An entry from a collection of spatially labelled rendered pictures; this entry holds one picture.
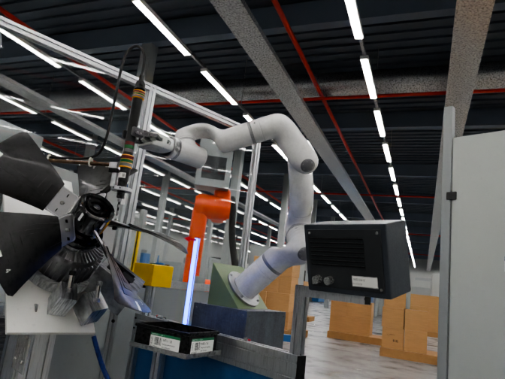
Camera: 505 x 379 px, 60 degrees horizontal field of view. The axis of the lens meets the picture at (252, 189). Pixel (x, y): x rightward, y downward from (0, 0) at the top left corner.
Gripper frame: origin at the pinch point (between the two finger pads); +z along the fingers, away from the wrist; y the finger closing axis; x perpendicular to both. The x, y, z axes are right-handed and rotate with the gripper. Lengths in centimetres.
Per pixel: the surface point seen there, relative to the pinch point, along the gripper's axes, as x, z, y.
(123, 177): -16.1, 0.8, -1.7
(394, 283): -42, -35, -83
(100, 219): -32.3, 9.5, -8.9
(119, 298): -54, 8, -26
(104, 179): -15.9, 1.2, 11.3
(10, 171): -21.3, 32.3, 9.2
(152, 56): 375, -324, 612
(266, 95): 390, -601, 558
